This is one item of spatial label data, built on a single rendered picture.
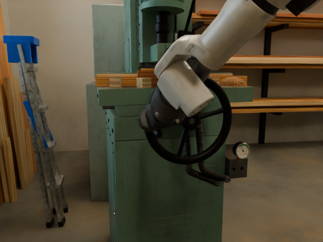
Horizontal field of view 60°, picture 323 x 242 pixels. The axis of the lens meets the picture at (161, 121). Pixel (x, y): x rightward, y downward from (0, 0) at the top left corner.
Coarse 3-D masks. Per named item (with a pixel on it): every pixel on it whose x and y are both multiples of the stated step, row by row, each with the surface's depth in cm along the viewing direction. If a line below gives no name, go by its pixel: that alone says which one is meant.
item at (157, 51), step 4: (156, 44) 111; (160, 44) 110; (164, 44) 111; (168, 44) 111; (152, 48) 118; (156, 48) 111; (160, 48) 110; (164, 48) 111; (152, 52) 118; (156, 52) 111; (160, 52) 111; (152, 56) 119; (156, 56) 112; (160, 56) 111; (152, 60) 119; (156, 60) 112
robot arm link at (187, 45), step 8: (176, 40) 51; (184, 40) 49; (192, 40) 48; (200, 40) 48; (168, 48) 52; (176, 48) 50; (184, 48) 49; (192, 48) 48; (200, 48) 47; (168, 56) 52; (176, 56) 52; (184, 56) 54; (200, 56) 48; (208, 56) 47; (160, 64) 54; (168, 64) 53; (208, 64) 48; (216, 64) 48; (160, 72) 54
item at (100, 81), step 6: (96, 78) 110; (102, 78) 111; (108, 78) 111; (126, 78) 113; (132, 78) 114; (222, 78) 123; (240, 78) 125; (246, 78) 126; (96, 84) 111; (102, 84) 111; (108, 84) 112; (126, 84) 114; (132, 84) 114
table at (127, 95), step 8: (104, 88) 98; (112, 88) 98; (120, 88) 98; (128, 88) 99; (136, 88) 99; (144, 88) 100; (152, 88) 101; (224, 88) 108; (232, 88) 108; (240, 88) 109; (248, 88) 110; (104, 96) 97; (112, 96) 98; (120, 96) 98; (128, 96) 99; (136, 96) 100; (144, 96) 100; (216, 96) 107; (232, 96) 109; (240, 96) 110; (248, 96) 111; (104, 104) 98; (112, 104) 98; (120, 104) 99; (128, 104) 100; (136, 104) 100; (144, 104) 101; (208, 104) 97
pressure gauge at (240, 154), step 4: (236, 144) 108; (240, 144) 106; (244, 144) 107; (236, 148) 106; (240, 148) 106; (244, 148) 107; (248, 148) 107; (236, 152) 106; (240, 152) 107; (244, 152) 107; (248, 152) 108; (236, 156) 107; (240, 156) 107; (244, 156) 107; (240, 160) 110
